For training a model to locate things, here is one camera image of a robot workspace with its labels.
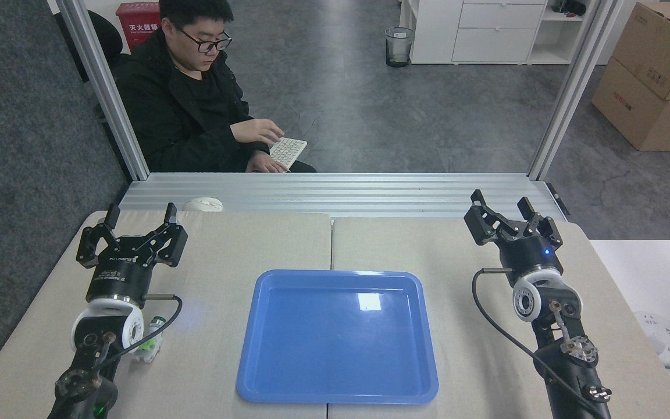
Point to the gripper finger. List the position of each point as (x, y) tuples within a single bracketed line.
[(92, 243), (544, 226), (480, 224), (173, 241)]

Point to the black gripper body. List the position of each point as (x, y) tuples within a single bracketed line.
[(530, 253), (121, 276)]

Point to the green and white switch part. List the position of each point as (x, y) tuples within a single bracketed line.
[(150, 348)]

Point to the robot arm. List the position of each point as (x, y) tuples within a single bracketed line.
[(562, 361), (105, 326)]

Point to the blue plastic tray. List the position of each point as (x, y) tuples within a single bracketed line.
[(335, 343)]

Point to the person's right hand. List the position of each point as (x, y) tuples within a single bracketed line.
[(266, 164)]

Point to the person's left hand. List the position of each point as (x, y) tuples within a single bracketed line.
[(256, 131)]

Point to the white computer mouse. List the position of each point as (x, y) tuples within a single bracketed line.
[(202, 204)]

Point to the beige table mat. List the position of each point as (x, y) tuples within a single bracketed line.
[(463, 326), (218, 302)]

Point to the white side table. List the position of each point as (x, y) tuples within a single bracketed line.
[(655, 279)]

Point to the person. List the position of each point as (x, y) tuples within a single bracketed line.
[(166, 105)]

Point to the cardboard box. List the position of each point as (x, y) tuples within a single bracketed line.
[(660, 46), (637, 116)]

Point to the white keyboard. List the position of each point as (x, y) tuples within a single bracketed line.
[(288, 151)]

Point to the white power strip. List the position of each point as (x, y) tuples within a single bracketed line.
[(663, 340)]

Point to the grey mesh waste bin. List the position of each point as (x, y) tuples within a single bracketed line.
[(399, 46)]

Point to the white drawer cabinet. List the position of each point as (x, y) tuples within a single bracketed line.
[(492, 29)]

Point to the black office chair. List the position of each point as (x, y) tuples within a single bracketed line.
[(107, 38)]

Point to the red fire extinguisher box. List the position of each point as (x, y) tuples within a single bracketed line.
[(136, 23)]

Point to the silver aluminium post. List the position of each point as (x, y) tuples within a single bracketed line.
[(573, 87), (105, 93)]

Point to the silver aluminium rail platform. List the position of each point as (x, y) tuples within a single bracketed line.
[(341, 195)]

